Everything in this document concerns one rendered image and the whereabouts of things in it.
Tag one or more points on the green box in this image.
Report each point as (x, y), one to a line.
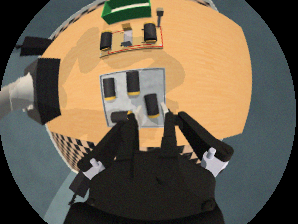
(131, 12)

